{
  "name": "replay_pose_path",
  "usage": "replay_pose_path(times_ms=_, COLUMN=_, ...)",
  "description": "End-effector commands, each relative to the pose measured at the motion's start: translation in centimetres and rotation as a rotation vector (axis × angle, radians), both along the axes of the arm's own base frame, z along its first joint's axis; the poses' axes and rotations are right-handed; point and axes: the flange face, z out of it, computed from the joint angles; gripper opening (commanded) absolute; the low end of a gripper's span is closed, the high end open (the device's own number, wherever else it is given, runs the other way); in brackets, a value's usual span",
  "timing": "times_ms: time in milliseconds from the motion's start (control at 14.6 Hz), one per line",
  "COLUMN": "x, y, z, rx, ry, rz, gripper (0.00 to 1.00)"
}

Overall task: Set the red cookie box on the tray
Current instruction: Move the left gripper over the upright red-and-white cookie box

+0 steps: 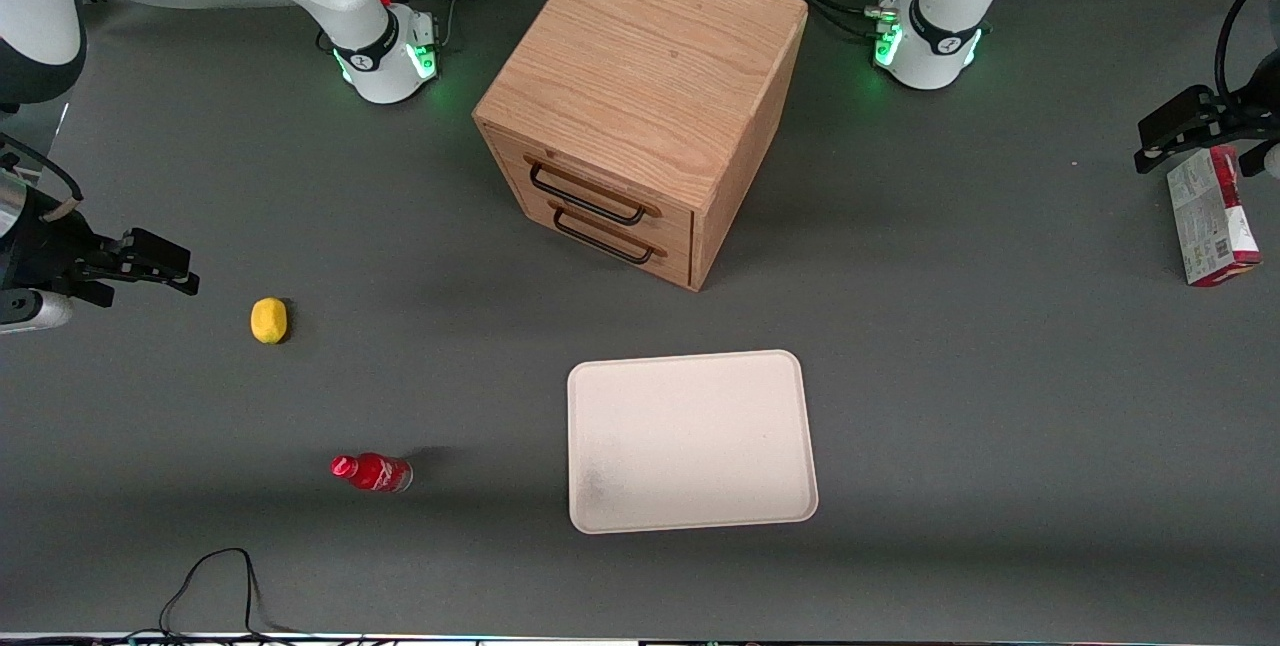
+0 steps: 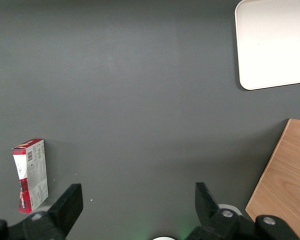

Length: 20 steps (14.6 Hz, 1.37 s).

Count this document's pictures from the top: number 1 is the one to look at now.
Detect yellow lemon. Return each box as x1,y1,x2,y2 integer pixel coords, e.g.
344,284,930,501
250,297,289,345

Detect black metal drawer handle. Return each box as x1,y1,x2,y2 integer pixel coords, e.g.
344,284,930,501
527,160,649,227
550,206,657,265

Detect beige plastic tray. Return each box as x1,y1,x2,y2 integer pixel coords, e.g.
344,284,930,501
567,350,819,535

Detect thin black table cable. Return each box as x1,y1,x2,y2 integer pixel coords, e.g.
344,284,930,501
160,548,301,642

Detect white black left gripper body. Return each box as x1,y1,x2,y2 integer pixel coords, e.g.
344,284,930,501
1215,56,1280,142

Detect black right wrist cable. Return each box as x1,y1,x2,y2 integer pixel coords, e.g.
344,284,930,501
0,131,83,222

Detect wooden drawer front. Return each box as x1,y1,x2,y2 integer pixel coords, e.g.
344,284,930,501
485,126,696,249
505,171,696,289

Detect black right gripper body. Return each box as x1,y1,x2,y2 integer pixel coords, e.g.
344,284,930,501
0,186,121,294

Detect red cookie box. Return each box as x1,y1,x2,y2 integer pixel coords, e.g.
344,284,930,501
1167,146,1263,287

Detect wooden drawer cabinet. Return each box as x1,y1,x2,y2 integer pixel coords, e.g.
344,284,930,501
472,0,809,292

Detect red cola bottle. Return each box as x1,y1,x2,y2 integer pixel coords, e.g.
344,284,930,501
330,452,414,494

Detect black left arm base cables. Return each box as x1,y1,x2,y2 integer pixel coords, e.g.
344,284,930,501
765,0,901,39

